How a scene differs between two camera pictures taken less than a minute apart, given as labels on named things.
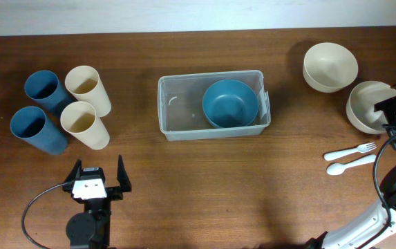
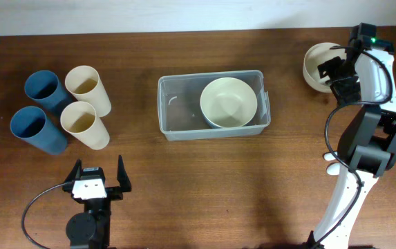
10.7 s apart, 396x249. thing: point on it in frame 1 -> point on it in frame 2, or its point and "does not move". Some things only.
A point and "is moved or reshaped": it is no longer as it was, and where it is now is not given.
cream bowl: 360,106 is moved or reshaped
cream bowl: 329,67 does not move
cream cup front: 80,119 does not move
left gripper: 115,192 does not move
